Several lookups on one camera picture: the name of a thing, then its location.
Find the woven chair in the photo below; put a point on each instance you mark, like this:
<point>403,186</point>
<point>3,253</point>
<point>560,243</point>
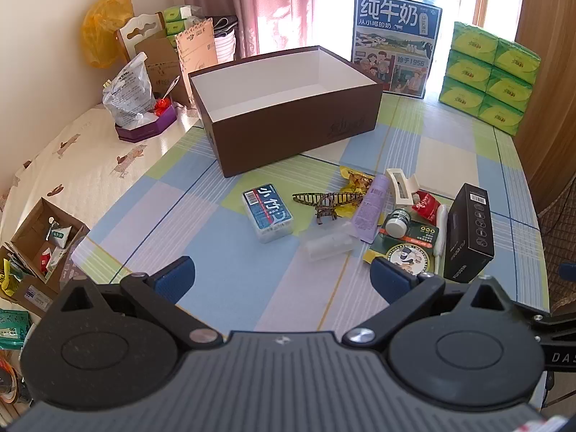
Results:
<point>560,234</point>

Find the blue dental floss box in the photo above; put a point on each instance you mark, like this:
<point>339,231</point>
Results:
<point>267,211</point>

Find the white bucket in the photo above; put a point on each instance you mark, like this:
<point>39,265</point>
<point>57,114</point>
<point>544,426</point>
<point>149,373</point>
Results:
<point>224,47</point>

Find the stack of green tissue packs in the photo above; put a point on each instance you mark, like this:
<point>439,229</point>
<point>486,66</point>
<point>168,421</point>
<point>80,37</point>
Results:
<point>488,76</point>

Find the white slim tube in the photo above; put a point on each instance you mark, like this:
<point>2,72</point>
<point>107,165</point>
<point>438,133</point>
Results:
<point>439,238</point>

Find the green tissue packs on chair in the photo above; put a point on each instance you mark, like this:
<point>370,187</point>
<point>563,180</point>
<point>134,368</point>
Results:
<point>177,20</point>

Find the pink curtain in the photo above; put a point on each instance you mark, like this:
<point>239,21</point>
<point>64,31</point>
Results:
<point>252,4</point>

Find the open brown cardboard box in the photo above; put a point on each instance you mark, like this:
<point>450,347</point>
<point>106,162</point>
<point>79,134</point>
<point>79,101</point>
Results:
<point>162,65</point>

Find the yellow plastic bag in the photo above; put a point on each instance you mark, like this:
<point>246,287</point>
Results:
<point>105,27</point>

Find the red toy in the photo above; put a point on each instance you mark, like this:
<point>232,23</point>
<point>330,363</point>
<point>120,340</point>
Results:
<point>163,107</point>

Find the green box with round label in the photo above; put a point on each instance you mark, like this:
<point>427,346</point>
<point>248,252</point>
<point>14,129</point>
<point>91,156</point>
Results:
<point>405,256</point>

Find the red snack packet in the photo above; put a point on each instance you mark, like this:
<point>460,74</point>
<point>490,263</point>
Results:
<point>425,207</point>

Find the small cardboard box with packets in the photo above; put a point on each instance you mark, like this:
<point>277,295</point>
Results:
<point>33,229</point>

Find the yellow snack packet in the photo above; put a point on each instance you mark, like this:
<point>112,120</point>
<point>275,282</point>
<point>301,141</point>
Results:
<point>355,182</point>

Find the green printed packet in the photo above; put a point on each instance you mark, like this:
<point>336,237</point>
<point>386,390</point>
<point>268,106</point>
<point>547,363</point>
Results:
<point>12,328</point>

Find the purple cosmetic tube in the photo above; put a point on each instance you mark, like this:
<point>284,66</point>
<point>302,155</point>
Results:
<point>371,211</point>

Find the clear printed plastic bag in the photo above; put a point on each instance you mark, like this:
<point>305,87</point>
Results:
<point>128,94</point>

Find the blue milk carton box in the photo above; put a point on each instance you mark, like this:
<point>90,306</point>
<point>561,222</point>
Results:
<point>396,40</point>

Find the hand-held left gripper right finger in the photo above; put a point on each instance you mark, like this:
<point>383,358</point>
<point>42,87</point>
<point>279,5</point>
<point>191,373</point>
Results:
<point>391,279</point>

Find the black product box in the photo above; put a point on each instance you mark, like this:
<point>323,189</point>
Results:
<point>470,234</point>

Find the purple hexagonal box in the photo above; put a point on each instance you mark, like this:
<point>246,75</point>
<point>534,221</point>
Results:
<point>144,130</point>

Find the brown cardboard storage box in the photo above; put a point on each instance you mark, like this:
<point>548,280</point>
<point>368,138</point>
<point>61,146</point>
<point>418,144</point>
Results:
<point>279,139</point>

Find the metal spoon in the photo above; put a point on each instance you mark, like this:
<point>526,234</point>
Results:
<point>170,87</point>

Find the clear plastic case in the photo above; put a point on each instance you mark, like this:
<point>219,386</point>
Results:
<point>326,243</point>

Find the white hair claw clip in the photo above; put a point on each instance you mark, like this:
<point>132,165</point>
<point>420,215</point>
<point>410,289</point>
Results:
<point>400,186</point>

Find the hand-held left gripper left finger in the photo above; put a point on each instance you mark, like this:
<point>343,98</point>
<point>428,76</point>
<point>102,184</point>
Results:
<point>173,279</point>

